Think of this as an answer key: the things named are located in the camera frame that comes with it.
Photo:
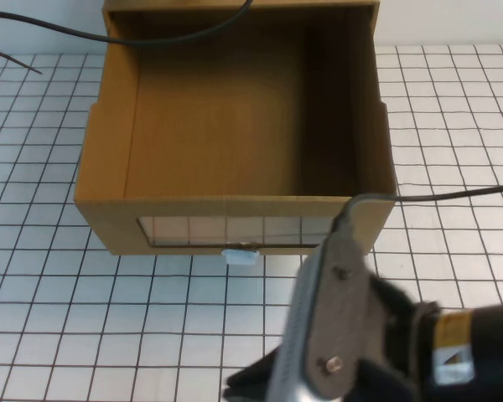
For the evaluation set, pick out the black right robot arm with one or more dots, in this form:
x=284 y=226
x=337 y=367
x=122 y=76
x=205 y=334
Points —
x=494 y=335

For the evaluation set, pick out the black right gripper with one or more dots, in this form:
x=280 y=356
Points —
x=385 y=356

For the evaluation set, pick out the brown cardboard shoe box shell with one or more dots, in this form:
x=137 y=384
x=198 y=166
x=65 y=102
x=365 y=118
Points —
x=172 y=3

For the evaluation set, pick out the cardboard drawer with window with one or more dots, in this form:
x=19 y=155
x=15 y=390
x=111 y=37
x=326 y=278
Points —
x=218 y=125

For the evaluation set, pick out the white black-grid tablecloth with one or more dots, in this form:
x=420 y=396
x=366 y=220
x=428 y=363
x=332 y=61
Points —
x=109 y=314

